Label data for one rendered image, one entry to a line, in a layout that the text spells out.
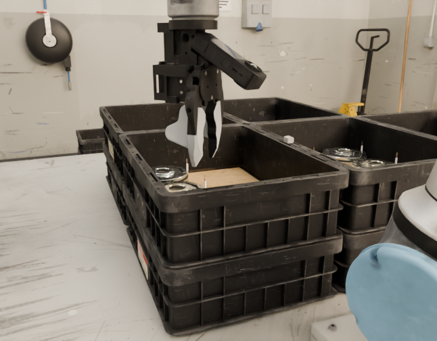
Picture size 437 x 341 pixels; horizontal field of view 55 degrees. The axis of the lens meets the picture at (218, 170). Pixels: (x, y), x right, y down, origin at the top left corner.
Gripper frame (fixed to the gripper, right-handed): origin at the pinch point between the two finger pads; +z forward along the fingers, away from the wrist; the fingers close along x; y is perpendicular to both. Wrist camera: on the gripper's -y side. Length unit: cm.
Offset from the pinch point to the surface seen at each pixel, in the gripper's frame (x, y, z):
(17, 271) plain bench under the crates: 9.5, 35.7, 24.8
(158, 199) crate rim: 13.6, 0.4, 2.8
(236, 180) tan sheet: -22.5, 4.2, 11.8
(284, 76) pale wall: -392, 102, 22
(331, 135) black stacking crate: -50, -10, 6
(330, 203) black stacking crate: -5.1, -18.7, 7.0
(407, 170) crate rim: -13.9, -28.9, 2.7
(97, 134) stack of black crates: -140, 145, 39
